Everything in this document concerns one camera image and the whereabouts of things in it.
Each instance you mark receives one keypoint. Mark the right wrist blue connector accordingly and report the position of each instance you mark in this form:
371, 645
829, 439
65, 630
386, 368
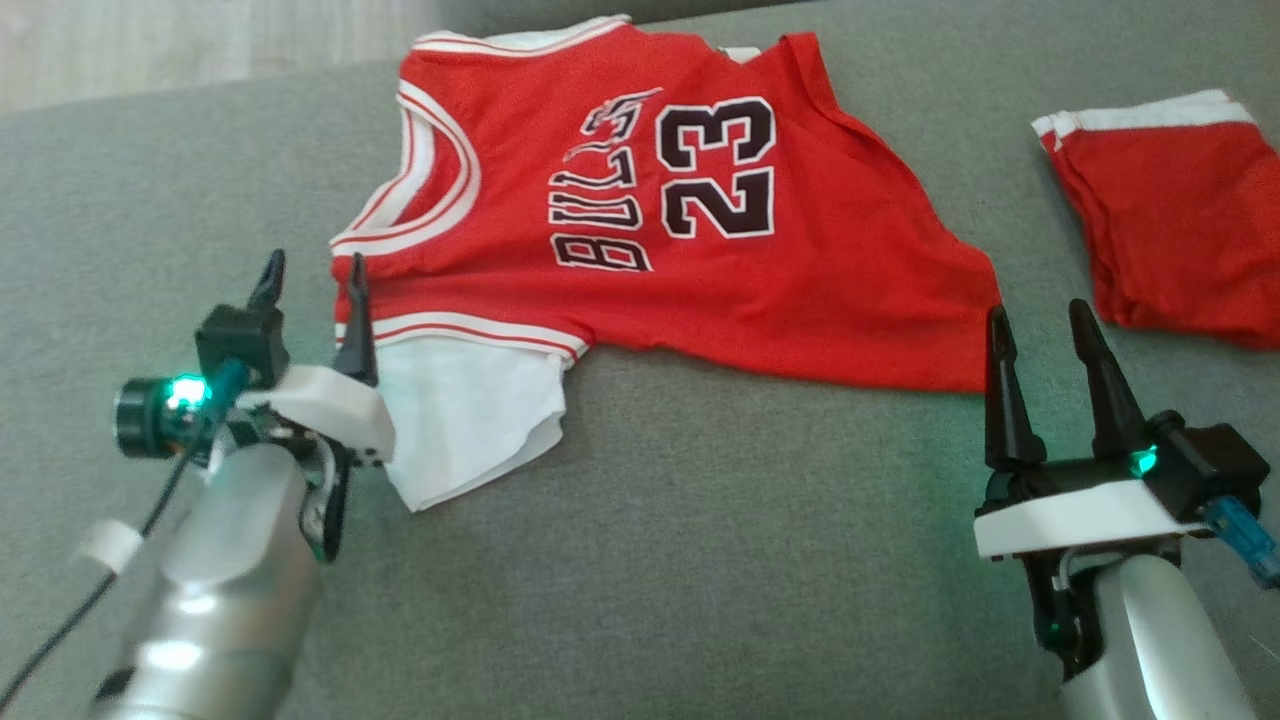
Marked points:
1240, 530

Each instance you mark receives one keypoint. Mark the red shorts with white stripe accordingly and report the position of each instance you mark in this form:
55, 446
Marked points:
1180, 220

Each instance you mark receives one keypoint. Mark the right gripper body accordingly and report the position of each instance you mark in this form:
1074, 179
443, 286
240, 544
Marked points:
1080, 510

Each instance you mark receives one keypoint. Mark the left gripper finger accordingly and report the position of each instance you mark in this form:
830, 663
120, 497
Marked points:
268, 285
358, 335

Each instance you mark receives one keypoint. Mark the wrist blue connector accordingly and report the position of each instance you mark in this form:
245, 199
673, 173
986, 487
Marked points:
1240, 530
228, 382

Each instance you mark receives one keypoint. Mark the left wrist black LED cylinder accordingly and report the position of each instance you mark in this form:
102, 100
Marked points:
140, 420

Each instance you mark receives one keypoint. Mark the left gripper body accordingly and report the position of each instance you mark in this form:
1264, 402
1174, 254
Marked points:
330, 405

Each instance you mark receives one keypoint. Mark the red Bulls 23 jersey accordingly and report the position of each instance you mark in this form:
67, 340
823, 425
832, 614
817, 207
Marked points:
520, 150

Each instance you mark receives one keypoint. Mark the left wrist blue connector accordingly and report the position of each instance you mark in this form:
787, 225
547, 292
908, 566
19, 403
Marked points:
228, 382

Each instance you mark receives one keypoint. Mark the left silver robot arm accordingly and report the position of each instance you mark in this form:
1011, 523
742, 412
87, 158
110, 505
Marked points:
220, 580

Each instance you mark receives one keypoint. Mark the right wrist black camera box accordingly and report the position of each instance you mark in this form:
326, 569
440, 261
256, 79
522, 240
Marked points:
1210, 465

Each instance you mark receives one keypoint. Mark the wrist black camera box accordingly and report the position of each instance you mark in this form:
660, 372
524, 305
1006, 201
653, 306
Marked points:
1210, 465
240, 345

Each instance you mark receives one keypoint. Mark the grey fabric sofa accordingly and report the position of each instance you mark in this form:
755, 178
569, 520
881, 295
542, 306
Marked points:
700, 560

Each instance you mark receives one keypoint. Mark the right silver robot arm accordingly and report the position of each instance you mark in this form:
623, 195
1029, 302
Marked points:
1150, 640

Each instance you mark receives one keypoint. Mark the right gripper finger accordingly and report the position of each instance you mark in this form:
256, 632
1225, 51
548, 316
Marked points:
1008, 410
1105, 400

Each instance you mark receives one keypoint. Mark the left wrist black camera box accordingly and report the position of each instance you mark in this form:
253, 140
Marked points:
240, 345

